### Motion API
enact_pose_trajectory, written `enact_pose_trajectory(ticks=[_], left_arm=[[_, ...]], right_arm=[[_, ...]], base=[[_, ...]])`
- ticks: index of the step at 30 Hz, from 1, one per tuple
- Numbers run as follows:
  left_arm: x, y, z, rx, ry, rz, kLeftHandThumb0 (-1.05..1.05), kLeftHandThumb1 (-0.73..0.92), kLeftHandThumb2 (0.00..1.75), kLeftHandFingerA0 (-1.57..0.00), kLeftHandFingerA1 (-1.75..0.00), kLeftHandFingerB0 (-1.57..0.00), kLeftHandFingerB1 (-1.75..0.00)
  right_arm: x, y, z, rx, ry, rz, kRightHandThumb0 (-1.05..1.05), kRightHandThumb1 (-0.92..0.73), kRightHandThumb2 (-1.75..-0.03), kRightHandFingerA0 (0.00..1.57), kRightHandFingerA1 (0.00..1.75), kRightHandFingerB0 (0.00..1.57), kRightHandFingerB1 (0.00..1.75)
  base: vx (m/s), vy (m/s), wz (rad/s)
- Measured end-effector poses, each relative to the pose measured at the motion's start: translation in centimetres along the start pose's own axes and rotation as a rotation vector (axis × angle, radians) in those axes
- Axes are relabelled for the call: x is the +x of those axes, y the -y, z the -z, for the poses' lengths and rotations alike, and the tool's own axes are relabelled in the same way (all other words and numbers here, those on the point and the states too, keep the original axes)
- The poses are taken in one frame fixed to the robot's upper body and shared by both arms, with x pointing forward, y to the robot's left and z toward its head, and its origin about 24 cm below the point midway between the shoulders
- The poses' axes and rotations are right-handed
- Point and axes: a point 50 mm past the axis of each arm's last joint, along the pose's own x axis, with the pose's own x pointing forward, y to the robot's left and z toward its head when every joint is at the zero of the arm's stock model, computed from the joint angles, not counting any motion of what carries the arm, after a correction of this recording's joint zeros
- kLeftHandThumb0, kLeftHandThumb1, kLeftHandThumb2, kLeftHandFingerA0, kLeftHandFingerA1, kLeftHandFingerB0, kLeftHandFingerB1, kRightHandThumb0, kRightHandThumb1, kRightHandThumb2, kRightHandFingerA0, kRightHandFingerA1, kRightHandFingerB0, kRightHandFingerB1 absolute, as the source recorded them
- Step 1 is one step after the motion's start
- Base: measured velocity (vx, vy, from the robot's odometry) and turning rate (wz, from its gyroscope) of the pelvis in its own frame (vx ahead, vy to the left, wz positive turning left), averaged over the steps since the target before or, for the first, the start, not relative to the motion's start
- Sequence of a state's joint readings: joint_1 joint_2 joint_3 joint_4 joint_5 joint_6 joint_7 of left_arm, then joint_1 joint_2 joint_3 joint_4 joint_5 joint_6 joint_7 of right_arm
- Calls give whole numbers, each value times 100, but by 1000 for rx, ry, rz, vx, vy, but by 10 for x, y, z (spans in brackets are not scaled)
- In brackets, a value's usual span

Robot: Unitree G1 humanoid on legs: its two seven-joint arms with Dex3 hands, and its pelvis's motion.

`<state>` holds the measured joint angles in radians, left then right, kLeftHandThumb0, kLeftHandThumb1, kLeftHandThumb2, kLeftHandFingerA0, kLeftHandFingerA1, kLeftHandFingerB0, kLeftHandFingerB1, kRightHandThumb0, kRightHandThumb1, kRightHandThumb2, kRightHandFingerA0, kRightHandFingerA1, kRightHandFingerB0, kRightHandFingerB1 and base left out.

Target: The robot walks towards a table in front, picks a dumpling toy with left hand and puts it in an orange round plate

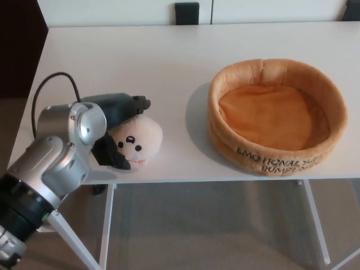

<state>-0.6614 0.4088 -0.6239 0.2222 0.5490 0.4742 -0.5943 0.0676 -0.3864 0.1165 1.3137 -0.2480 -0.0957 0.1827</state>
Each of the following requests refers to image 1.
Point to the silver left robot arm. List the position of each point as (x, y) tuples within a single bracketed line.
[(56, 157)]

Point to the dark brown cabinet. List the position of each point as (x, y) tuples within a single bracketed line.
[(17, 47)]

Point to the black rectangular panel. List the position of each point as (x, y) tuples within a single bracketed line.
[(351, 16), (187, 13)]

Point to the small black floor object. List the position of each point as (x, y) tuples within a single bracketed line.
[(99, 190)]

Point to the orange round plush plate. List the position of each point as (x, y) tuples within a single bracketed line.
[(270, 118)]

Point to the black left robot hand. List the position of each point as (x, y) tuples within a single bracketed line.
[(118, 108)]

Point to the beige plush dumpling toy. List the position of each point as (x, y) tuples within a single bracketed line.
[(146, 135)]

